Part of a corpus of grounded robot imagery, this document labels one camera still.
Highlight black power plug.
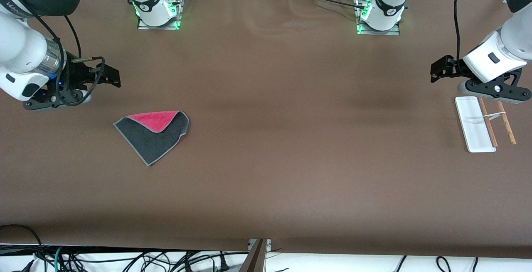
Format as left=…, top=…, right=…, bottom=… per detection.
left=216, top=251, right=231, bottom=272

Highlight thick black floor cable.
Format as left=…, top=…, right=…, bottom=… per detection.
left=0, top=224, right=45, bottom=260

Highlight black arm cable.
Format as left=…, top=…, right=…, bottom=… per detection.
left=454, top=0, right=467, bottom=73
left=0, top=0, right=105, bottom=107

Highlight tangled black floor cables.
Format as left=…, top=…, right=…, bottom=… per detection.
left=0, top=245, right=250, bottom=272

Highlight red and grey towel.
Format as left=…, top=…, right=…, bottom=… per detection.
left=113, top=110, right=190, bottom=167

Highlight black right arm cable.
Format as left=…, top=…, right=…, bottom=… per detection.
left=0, top=0, right=105, bottom=107

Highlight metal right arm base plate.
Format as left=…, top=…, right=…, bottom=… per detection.
left=137, top=0, right=184, bottom=31

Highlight brown table cover sheet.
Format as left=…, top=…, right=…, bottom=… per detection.
left=0, top=0, right=532, bottom=260

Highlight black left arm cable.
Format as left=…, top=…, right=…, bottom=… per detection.
left=454, top=0, right=467, bottom=73

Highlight black cable on table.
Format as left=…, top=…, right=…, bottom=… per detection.
left=296, top=0, right=367, bottom=11

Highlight white rack base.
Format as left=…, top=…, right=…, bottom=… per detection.
left=454, top=96, right=497, bottom=153

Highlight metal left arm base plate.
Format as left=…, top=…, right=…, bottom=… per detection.
left=355, top=0, right=401, bottom=36

